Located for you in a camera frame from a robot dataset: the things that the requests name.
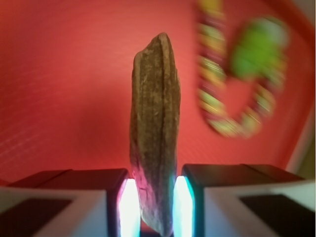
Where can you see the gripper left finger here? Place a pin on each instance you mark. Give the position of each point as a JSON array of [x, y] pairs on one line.
[[71, 203]]

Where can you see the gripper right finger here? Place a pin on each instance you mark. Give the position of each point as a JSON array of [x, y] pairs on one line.
[[243, 200]]

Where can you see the brown wood chip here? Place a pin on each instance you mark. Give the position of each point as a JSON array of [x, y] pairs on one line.
[[154, 126]]

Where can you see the red plastic tray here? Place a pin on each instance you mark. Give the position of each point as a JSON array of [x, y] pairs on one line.
[[65, 83]]

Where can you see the green plush toy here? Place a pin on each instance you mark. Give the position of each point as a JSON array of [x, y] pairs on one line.
[[262, 41]]

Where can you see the striped rope toy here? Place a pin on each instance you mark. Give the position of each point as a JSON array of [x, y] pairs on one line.
[[214, 71]]

